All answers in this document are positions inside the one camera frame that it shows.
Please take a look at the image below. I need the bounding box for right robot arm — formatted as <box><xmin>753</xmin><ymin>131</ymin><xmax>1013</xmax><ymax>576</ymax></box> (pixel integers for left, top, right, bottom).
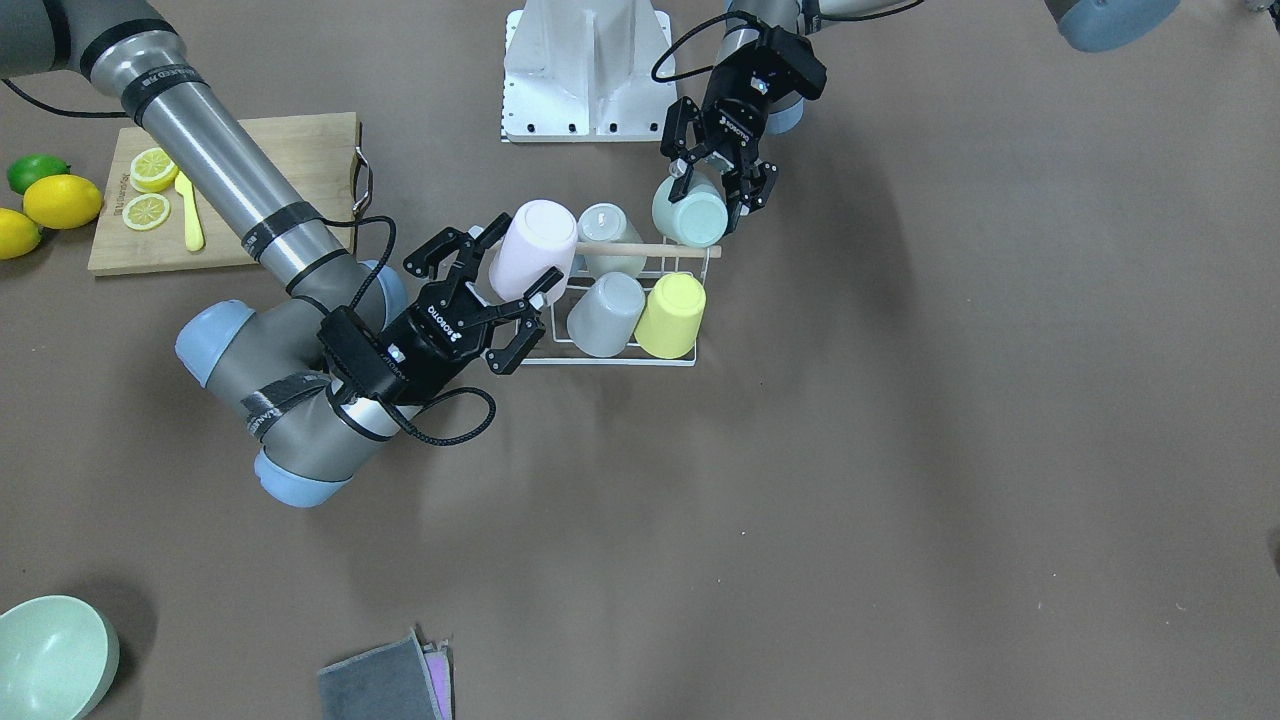
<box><xmin>3</xmin><ymin>1</ymin><xmax>568</xmax><ymax>509</ymax></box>

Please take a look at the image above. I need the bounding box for wooden cutting board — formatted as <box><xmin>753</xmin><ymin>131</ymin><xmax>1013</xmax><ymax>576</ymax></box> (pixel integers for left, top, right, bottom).
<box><xmin>88</xmin><ymin>111</ymin><xmax>374</xmax><ymax>277</ymax></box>

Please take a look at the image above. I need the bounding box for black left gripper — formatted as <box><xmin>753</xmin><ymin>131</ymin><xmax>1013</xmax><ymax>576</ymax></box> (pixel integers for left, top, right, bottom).
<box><xmin>660</xmin><ymin>47</ymin><xmax>806</xmax><ymax>234</ymax></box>

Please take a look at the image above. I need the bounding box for green plastic cup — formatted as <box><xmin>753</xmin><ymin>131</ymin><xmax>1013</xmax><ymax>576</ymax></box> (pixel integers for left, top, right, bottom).
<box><xmin>652</xmin><ymin>170</ymin><xmax>728</xmax><ymax>249</ymax></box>

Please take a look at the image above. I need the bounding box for yellow plastic cup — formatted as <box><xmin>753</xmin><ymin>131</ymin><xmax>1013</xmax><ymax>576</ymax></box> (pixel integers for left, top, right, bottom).
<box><xmin>634</xmin><ymin>273</ymin><xmax>707</xmax><ymax>359</ymax></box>

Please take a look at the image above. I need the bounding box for green lime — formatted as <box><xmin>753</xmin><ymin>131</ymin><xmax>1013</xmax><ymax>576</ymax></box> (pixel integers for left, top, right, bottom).
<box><xmin>6</xmin><ymin>152</ymin><xmax>70</xmax><ymax>195</ymax></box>

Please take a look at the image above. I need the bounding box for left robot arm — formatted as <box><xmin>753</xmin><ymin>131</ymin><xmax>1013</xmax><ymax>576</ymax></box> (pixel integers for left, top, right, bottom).
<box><xmin>652</xmin><ymin>1</ymin><xmax>919</xmax><ymax>234</ymax></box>

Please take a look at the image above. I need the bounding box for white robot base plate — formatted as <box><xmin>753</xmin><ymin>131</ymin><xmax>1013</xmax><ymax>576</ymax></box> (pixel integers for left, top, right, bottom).
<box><xmin>500</xmin><ymin>1</ymin><xmax>677</xmax><ymax>143</ymax></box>

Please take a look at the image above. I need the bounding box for grey plastic cup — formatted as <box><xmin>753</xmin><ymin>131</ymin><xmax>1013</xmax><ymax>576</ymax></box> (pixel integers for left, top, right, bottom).
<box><xmin>567</xmin><ymin>272</ymin><xmax>646</xmax><ymax>357</ymax></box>

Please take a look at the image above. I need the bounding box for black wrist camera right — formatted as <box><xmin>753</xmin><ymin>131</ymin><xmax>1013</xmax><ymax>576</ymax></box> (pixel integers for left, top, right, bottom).
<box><xmin>317</xmin><ymin>305</ymin><xmax>410</xmax><ymax>402</ymax></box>

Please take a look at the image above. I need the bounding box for yellow plastic knife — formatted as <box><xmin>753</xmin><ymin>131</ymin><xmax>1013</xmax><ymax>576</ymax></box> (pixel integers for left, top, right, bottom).
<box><xmin>174</xmin><ymin>170</ymin><xmax>205</xmax><ymax>254</ymax></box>

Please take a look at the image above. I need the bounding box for white wire cup holder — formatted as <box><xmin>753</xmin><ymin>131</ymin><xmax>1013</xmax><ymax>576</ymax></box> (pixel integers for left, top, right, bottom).
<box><xmin>525</xmin><ymin>238</ymin><xmax>723</xmax><ymax>366</ymax></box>

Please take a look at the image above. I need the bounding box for mint green bowl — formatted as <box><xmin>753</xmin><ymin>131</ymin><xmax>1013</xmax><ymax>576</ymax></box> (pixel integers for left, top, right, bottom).
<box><xmin>1</xmin><ymin>594</ymin><xmax>120</xmax><ymax>719</ymax></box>

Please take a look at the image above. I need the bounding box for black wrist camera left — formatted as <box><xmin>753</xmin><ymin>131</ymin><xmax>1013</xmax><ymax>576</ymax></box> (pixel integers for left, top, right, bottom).
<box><xmin>754</xmin><ymin>26</ymin><xmax>827</xmax><ymax>102</ymax></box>

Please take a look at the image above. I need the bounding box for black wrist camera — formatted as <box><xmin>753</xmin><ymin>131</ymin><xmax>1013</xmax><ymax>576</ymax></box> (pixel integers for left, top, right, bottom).
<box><xmin>317</xmin><ymin>305</ymin><xmax>410</xmax><ymax>402</ymax></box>
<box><xmin>754</xmin><ymin>26</ymin><xmax>827</xmax><ymax>102</ymax></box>

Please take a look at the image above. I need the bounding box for whole yellow lemon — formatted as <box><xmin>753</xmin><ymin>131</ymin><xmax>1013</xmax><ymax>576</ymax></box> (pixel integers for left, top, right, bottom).
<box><xmin>22</xmin><ymin>174</ymin><xmax>102</xmax><ymax>231</ymax></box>

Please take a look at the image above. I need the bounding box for folded grey cloth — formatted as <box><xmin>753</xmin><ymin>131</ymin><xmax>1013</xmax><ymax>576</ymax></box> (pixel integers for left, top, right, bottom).
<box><xmin>317</xmin><ymin>630</ymin><xmax>456</xmax><ymax>719</ymax></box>

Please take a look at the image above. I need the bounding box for pink plastic cup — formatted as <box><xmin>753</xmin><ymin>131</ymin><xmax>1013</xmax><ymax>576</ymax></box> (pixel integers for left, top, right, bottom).
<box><xmin>489</xmin><ymin>199</ymin><xmax>577</xmax><ymax>302</ymax></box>

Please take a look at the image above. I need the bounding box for white plastic cup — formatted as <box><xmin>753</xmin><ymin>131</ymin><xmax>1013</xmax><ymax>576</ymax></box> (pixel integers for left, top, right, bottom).
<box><xmin>577</xmin><ymin>202</ymin><xmax>646</xmax><ymax>278</ymax></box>

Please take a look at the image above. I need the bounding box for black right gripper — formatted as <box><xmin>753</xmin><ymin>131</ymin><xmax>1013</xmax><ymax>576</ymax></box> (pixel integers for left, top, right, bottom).
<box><xmin>380</xmin><ymin>211</ymin><xmax>564</xmax><ymax>401</ymax></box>

